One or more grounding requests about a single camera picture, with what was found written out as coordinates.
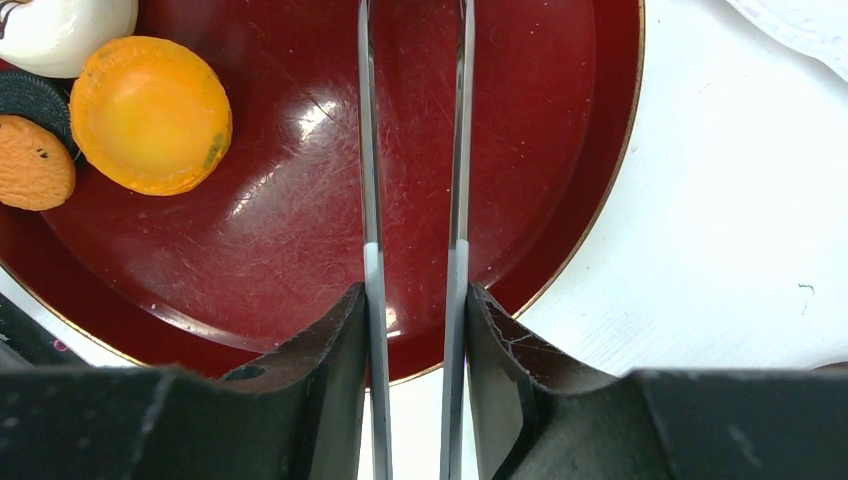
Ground dark red round tray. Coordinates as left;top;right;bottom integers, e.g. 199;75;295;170
1;1;645;381

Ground metal serving tongs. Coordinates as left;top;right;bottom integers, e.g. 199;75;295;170
357;0;476;479

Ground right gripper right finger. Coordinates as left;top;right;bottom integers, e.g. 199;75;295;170
465;285;847;479

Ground large orange egg tart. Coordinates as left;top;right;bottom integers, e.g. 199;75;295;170
69;35;233;196

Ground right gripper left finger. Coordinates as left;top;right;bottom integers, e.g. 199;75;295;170
1;283;367;479

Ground chocolate chip cookie lower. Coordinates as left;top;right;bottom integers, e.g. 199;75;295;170
1;115;76;211

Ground white three-tier dessert stand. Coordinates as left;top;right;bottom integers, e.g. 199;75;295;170
727;0;847;82

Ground white chocolate-drizzled donut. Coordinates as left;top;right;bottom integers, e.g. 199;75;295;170
1;0;139;79

